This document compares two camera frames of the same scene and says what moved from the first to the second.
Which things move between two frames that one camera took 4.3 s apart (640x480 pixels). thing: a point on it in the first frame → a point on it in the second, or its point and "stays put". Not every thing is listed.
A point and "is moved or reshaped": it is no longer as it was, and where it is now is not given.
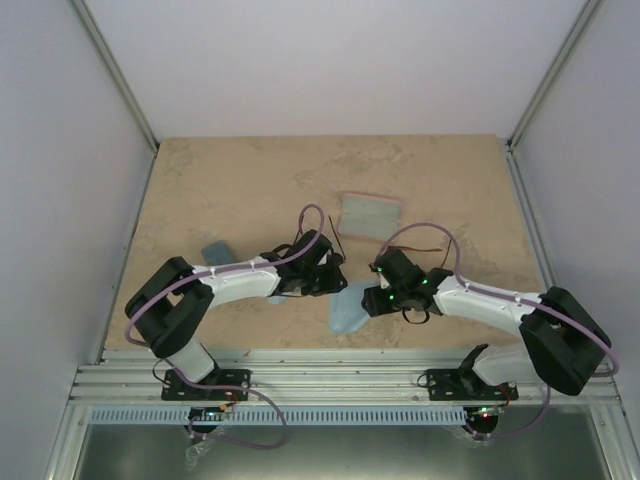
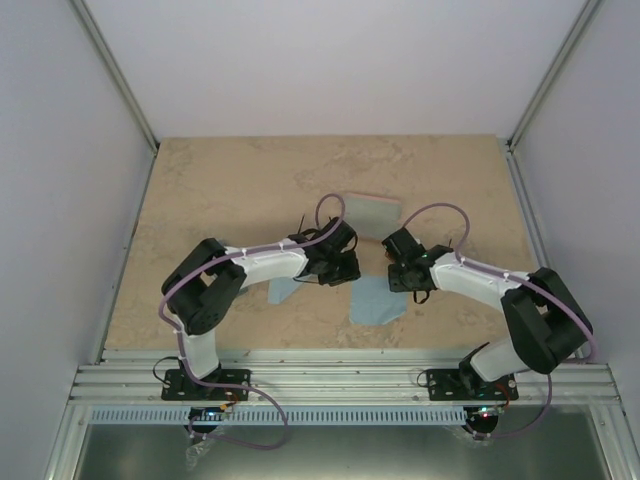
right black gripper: [377, 306] → [395, 283]
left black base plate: [176, 388] stays put
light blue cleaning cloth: [346, 313] is moved or reshaped
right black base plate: [467, 385] stays put
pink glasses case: [369, 216] stays put
